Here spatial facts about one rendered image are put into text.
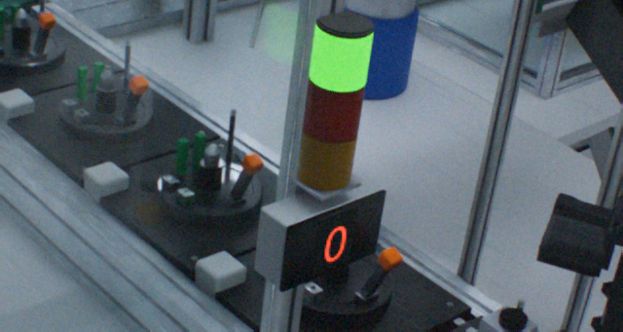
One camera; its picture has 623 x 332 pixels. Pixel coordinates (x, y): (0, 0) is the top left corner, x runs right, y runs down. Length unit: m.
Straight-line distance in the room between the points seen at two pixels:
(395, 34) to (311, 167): 1.04
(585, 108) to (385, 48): 0.41
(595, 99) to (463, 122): 0.31
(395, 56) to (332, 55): 1.10
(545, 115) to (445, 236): 0.49
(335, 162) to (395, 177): 0.86
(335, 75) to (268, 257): 0.19
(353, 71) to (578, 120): 1.23
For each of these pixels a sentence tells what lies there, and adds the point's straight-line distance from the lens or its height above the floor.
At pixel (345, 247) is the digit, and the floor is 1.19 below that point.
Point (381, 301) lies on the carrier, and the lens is 1.44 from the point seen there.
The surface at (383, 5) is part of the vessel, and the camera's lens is 2.10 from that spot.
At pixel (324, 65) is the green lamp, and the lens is 1.05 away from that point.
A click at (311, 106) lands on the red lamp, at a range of 1.07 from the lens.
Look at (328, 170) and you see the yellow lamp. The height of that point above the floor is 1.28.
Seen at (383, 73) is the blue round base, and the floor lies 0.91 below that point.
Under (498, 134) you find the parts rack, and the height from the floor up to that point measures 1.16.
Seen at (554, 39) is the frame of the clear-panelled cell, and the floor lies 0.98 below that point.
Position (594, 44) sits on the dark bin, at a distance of 1.42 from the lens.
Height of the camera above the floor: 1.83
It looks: 30 degrees down
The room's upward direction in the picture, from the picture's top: 8 degrees clockwise
